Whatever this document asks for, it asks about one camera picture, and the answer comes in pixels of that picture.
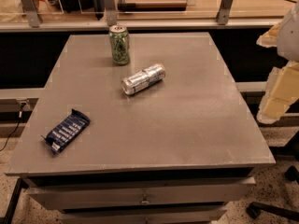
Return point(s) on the metal railing post middle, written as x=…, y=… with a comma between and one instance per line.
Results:
x=111, y=12

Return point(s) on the silver can lying down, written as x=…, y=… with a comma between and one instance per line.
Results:
x=143, y=79

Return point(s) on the metal railing post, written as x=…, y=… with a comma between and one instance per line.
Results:
x=30, y=11
x=224, y=12
x=111, y=12

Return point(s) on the grey upper drawer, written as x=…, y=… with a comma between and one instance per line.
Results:
x=142, y=193

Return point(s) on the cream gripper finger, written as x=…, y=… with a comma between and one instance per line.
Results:
x=270, y=38
x=281, y=91

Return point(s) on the green soda can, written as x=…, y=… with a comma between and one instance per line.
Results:
x=119, y=42

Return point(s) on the grey lower drawer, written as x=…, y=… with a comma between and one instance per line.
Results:
x=161, y=215

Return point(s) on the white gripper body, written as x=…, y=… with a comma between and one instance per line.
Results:
x=290, y=36

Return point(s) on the black office chair base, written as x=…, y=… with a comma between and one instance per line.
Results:
x=275, y=197

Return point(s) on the grey drawer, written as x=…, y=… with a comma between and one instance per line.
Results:
x=142, y=193
x=161, y=215

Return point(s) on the blue rxbar blueberry wrapper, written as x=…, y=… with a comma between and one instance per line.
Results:
x=63, y=134

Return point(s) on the metal railing post right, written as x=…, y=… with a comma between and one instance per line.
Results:
x=224, y=12

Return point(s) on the metal railing post left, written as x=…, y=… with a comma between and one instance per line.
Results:
x=30, y=11

